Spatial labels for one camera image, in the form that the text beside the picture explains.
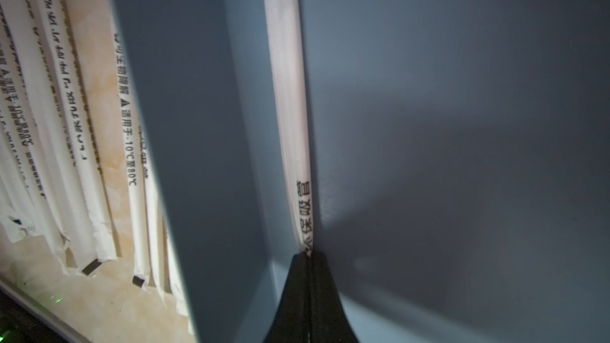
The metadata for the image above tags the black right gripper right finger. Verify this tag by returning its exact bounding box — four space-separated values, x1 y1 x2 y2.
311 251 358 343

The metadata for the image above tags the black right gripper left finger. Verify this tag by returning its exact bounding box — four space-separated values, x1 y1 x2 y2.
264 252 310 343

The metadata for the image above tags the blue plastic storage tray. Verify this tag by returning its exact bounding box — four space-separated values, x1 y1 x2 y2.
113 0 609 342

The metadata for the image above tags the white paper straw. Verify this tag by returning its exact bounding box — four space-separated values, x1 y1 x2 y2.
140 129 165 304
1 0 66 263
33 0 118 262
264 0 314 254
111 22 151 288

